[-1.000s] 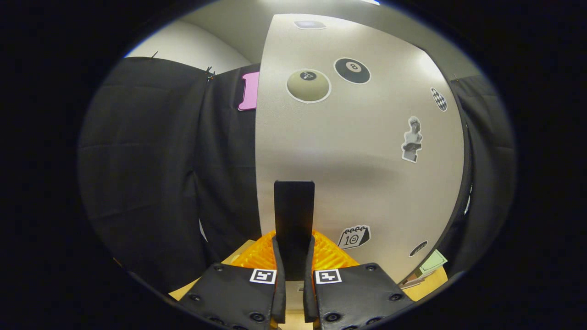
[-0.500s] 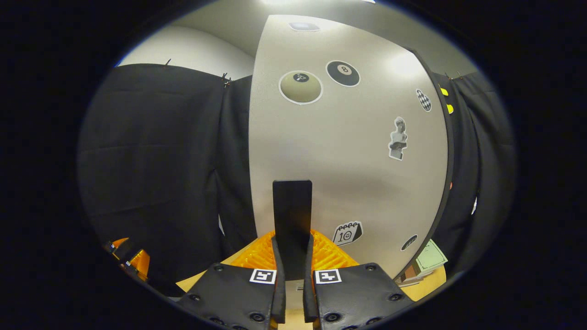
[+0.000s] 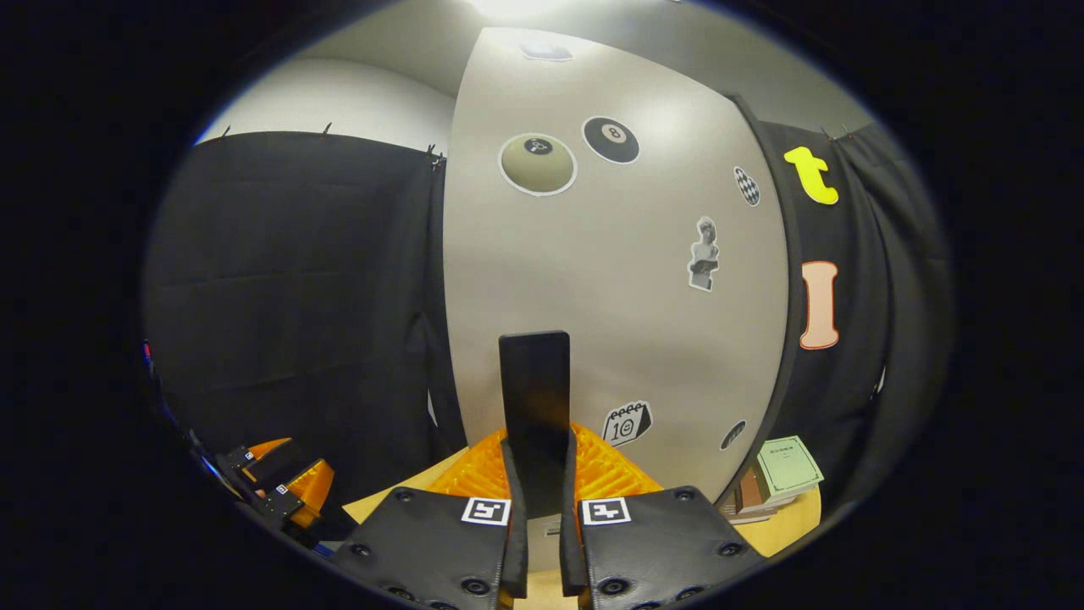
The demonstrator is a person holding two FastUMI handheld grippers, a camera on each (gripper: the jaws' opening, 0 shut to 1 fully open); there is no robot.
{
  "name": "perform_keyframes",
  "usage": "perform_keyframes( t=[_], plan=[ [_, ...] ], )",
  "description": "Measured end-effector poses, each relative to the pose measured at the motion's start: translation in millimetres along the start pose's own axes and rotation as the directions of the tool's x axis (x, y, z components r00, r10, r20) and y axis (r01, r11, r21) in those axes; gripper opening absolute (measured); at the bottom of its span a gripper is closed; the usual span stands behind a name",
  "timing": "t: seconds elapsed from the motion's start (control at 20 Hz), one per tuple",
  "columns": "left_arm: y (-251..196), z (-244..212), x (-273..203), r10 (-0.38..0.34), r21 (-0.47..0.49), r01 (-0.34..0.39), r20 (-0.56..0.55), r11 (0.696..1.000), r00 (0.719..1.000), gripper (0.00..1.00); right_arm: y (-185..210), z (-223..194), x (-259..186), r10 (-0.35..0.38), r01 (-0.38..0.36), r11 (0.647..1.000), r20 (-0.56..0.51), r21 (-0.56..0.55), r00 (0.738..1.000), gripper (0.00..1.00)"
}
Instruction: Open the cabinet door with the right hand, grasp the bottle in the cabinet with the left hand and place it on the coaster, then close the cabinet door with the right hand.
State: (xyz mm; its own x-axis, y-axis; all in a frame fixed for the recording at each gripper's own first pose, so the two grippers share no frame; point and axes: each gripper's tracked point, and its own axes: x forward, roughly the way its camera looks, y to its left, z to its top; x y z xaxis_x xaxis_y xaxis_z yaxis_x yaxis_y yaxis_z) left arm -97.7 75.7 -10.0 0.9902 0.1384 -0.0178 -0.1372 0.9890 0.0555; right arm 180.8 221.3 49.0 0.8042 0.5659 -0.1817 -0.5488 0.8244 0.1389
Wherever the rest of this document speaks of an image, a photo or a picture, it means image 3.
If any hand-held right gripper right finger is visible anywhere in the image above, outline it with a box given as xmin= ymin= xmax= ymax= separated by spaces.
xmin=559 ymin=424 xmax=767 ymax=610

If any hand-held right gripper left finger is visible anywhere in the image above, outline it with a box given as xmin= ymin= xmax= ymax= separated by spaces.
xmin=326 ymin=428 xmax=530 ymax=610

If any black door handle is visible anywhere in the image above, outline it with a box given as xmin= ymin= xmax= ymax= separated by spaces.
xmin=498 ymin=330 xmax=572 ymax=519

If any grey cabinet door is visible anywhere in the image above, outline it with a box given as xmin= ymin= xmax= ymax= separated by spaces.
xmin=442 ymin=25 xmax=793 ymax=570

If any dark grey cabinet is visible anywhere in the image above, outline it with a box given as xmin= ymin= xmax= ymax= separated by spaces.
xmin=730 ymin=93 xmax=805 ymax=502

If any brown book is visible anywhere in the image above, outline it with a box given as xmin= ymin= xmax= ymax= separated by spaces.
xmin=735 ymin=466 xmax=765 ymax=515

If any green book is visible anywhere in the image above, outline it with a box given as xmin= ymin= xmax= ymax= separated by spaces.
xmin=755 ymin=435 xmax=824 ymax=499

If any black backdrop cloth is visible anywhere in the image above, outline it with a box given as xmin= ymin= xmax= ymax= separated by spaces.
xmin=140 ymin=119 xmax=954 ymax=543

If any large ceiling light panel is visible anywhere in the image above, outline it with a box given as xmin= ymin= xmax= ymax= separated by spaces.
xmin=466 ymin=0 xmax=577 ymax=22

